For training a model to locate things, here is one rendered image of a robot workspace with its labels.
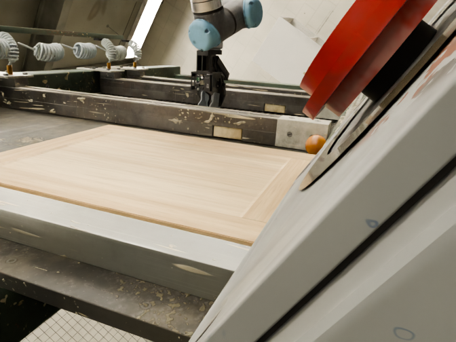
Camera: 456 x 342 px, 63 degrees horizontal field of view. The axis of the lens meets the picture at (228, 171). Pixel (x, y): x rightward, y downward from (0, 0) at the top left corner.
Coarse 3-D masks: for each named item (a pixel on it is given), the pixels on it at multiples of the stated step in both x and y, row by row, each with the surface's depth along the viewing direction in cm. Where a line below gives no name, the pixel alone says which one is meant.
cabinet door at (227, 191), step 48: (48, 144) 78; (96, 144) 82; (144, 144) 84; (192, 144) 86; (240, 144) 87; (48, 192) 54; (96, 192) 55; (144, 192) 57; (192, 192) 58; (240, 192) 59; (240, 240) 44
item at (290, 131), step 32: (0, 32) 120; (0, 96) 124; (32, 96) 119; (64, 96) 114; (96, 96) 111; (160, 128) 105; (192, 128) 101; (256, 128) 95; (288, 128) 92; (320, 128) 89
